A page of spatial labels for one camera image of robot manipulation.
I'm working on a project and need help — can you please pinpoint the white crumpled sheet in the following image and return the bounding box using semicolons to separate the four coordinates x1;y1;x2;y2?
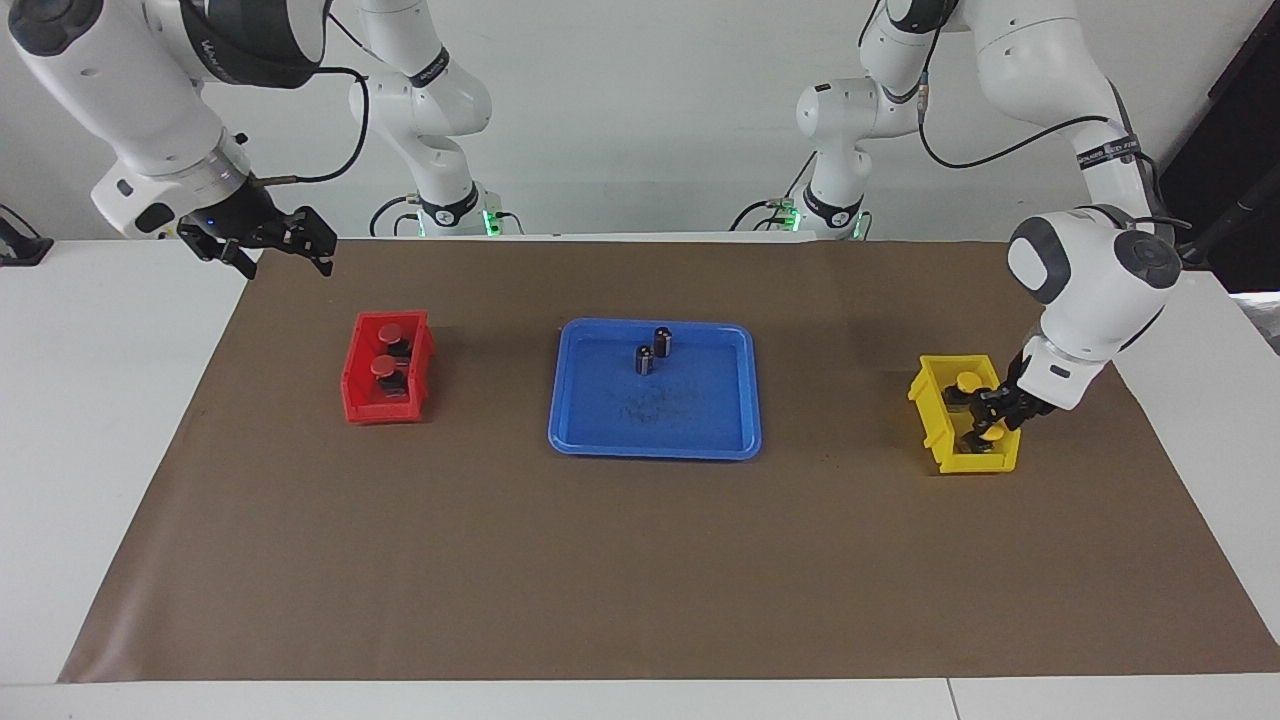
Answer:
1238;292;1280;353

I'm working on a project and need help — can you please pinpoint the black base cable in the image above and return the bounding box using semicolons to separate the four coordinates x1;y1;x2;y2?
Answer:
368;193;421;238
728;150;816;233

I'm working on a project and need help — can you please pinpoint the black clamp with cable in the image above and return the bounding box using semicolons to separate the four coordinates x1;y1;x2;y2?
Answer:
0;205;53;267

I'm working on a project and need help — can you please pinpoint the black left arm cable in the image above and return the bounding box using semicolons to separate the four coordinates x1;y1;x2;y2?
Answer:
918;60;1196;231

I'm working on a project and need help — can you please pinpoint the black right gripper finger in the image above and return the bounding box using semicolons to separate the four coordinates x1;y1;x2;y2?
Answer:
285;206;338;276
202;238;259;280

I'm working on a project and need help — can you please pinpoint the brown paper table mat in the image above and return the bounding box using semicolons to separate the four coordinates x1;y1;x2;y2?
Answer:
58;238;1280;684

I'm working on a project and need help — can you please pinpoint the black stand pole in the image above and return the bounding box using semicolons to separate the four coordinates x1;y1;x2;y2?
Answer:
1180;190;1280;266

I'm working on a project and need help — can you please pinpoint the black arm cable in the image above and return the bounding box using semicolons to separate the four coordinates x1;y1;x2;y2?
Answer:
918;60;1196;231
240;10;401;191

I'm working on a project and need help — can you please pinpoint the blue plastic tray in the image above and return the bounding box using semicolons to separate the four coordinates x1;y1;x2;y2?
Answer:
547;318;763;461

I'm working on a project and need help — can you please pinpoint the dark panel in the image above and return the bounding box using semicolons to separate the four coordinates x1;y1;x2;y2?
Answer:
1160;0;1280;293

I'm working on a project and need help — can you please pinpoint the yellow plastic storage bin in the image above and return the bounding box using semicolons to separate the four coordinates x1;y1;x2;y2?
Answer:
907;353;1026;475

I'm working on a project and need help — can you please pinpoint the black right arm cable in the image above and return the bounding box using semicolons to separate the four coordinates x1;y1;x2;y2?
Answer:
240;10;401;191

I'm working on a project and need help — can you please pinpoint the red plastic storage bin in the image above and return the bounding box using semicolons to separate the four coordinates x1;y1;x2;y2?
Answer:
340;309;437;426

